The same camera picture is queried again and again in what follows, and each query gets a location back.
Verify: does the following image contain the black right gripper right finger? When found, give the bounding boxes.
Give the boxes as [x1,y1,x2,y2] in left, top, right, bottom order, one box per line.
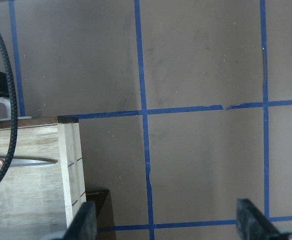
[236,199,281,240]

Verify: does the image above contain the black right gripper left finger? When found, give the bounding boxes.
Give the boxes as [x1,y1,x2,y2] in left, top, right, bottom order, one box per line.
[63,201,97,240]

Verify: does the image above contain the light wooden drawer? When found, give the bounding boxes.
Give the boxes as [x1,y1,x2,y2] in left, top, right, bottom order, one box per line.
[0,116,86,240]

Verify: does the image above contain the grey orange handled scissors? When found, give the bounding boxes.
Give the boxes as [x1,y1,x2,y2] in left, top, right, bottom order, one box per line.
[0,157,58,168]

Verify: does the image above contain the black braided cable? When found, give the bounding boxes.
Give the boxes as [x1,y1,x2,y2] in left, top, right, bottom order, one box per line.
[0,11,19,198]

